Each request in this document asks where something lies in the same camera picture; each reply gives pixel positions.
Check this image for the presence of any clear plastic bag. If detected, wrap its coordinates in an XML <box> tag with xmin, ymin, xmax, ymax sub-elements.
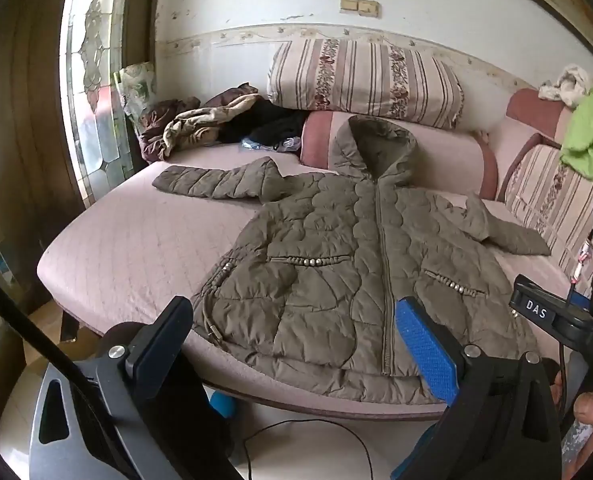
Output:
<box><xmin>240</xmin><ymin>136</ymin><xmax>303</xmax><ymax>154</ymax></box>

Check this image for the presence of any brown and beige blanket pile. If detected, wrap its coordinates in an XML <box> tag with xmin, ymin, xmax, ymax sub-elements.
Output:
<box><xmin>137</xmin><ymin>87</ymin><xmax>262</xmax><ymax>163</ymax></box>

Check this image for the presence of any thin black floor cable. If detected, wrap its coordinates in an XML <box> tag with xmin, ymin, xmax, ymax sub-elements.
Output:
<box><xmin>243</xmin><ymin>419</ymin><xmax>374</xmax><ymax>480</ymax></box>

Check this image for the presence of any green cloth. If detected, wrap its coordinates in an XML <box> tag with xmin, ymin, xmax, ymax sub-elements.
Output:
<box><xmin>560</xmin><ymin>81</ymin><xmax>593</xmax><ymax>183</ymax></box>

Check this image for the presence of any black clothing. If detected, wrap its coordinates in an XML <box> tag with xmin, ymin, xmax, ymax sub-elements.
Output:
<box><xmin>219</xmin><ymin>99</ymin><xmax>309</xmax><ymax>150</ymax></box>

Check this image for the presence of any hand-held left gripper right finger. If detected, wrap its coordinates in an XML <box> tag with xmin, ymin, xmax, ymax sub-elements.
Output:
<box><xmin>391</xmin><ymin>296</ymin><xmax>562</xmax><ymax>480</ymax></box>

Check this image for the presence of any olive quilted hooded jacket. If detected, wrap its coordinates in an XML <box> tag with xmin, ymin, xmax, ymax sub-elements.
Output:
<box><xmin>152</xmin><ymin>115</ymin><xmax>552</xmax><ymax>406</ymax></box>

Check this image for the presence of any bed with pink quilted cover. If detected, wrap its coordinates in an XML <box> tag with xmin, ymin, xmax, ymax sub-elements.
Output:
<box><xmin>36</xmin><ymin>150</ymin><xmax>593</xmax><ymax>421</ymax></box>

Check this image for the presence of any large striped floral pillow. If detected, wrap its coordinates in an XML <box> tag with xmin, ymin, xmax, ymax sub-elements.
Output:
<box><xmin>266</xmin><ymin>37</ymin><xmax>464</xmax><ymax>131</ymax></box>

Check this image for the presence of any stained glass window panel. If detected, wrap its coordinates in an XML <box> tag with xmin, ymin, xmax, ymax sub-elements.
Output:
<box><xmin>59</xmin><ymin>0</ymin><xmax>134</xmax><ymax>206</ymax></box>

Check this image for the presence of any striped floral seat cushion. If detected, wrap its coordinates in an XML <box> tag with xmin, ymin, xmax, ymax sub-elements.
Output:
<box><xmin>503</xmin><ymin>144</ymin><xmax>593</xmax><ymax>291</ymax></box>

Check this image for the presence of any cream crumpled cloth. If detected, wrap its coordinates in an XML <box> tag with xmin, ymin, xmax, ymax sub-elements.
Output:
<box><xmin>537</xmin><ymin>64</ymin><xmax>593</xmax><ymax>108</ymax></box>

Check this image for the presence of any pink bolster cushion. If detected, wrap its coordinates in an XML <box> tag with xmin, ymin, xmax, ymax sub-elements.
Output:
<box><xmin>300</xmin><ymin>110</ymin><xmax>499</xmax><ymax>201</ymax></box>

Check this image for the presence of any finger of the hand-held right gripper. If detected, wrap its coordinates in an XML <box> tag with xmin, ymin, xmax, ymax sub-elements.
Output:
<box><xmin>509</xmin><ymin>274</ymin><xmax>593</xmax><ymax>346</ymax></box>

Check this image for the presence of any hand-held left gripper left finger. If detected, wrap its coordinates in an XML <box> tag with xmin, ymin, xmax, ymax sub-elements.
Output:
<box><xmin>29</xmin><ymin>296</ymin><xmax>244</xmax><ymax>480</ymax></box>

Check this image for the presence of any blue ball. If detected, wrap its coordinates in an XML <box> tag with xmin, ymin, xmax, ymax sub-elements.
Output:
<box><xmin>209</xmin><ymin>391</ymin><xmax>240</xmax><ymax>419</ymax></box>

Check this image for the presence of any green floral cushion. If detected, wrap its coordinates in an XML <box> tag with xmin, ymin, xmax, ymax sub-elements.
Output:
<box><xmin>114</xmin><ymin>61</ymin><xmax>158</xmax><ymax>123</ymax></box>

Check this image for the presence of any dark pink cushion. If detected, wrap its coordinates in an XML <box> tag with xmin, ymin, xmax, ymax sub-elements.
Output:
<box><xmin>506</xmin><ymin>88</ymin><xmax>577</xmax><ymax>148</ymax></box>

